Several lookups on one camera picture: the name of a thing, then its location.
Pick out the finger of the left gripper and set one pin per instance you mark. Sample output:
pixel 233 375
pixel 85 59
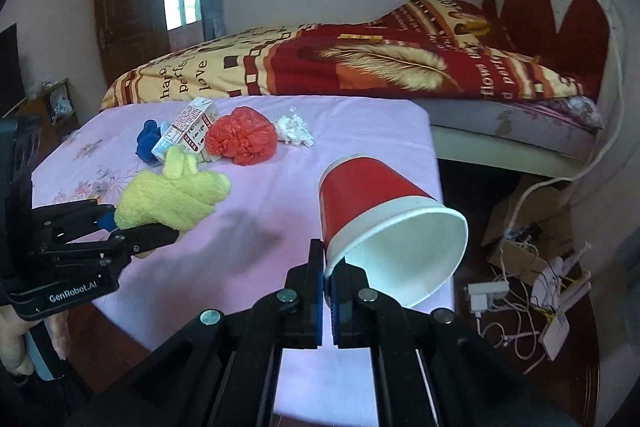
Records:
pixel 122 245
pixel 63 223

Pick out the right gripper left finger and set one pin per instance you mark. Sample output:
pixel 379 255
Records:
pixel 220 369

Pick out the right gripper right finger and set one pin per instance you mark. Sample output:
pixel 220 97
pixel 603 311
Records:
pixel 431 369

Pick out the yellow cloth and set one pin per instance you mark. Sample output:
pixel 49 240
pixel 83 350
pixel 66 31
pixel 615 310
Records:
pixel 180 196

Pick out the blue cloth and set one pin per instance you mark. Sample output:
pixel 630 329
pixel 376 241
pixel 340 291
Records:
pixel 147 139

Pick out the red white drink carton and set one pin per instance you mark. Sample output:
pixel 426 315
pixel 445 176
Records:
pixel 188 130

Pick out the red paper cup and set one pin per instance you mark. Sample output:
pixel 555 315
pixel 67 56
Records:
pixel 408 243

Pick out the red plastic bag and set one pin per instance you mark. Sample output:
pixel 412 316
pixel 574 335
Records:
pixel 245 136

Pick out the white tissue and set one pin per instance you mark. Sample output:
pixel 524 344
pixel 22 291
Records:
pixel 292 129

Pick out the left hand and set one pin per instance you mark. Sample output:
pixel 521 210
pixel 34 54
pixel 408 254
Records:
pixel 12 345

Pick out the white power strip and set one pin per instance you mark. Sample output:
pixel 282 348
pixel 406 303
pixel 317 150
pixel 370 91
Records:
pixel 481 296

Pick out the cardboard box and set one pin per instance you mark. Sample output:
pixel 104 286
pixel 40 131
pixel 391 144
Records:
pixel 527 242

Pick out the brown wooden door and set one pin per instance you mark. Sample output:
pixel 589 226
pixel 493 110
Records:
pixel 129 33

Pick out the floral pillow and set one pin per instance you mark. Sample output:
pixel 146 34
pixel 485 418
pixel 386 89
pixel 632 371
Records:
pixel 583 110

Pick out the red yellow quilt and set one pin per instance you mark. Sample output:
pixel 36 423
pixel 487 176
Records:
pixel 422 49

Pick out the bed with red headboard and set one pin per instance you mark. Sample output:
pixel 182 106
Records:
pixel 562 49

